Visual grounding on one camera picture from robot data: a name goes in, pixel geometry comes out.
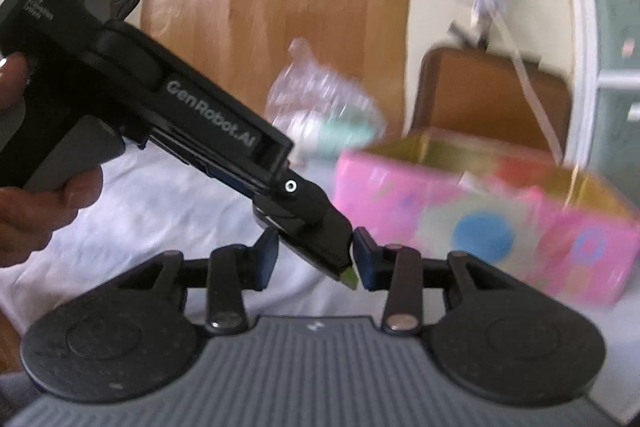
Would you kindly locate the white window frame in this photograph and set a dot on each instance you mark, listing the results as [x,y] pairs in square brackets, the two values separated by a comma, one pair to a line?
[582,7]

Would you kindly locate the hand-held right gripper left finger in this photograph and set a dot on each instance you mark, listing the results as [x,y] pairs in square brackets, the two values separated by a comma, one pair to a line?
[269,259]

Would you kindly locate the striped bed sheet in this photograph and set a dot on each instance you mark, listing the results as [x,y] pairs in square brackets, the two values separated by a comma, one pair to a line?
[150,217]

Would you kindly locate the pink tin box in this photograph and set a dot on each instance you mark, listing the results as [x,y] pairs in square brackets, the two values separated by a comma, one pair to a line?
[400,207]

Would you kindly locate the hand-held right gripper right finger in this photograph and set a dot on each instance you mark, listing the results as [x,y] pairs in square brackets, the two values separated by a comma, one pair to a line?
[367,259]

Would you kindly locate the white bottle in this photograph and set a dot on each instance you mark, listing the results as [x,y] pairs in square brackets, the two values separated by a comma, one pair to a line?
[306,132]

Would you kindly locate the light green sock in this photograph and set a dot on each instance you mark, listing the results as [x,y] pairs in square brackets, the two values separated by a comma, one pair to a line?
[350,279]

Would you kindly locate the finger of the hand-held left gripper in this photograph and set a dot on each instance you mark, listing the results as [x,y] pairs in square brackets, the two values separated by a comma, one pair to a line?
[312,204]
[310,244]

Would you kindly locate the clear plastic bag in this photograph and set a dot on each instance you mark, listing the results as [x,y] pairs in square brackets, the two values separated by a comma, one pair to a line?
[310,87]

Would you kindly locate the person's left hand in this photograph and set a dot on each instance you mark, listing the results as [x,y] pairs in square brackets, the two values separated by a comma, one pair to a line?
[35,219]

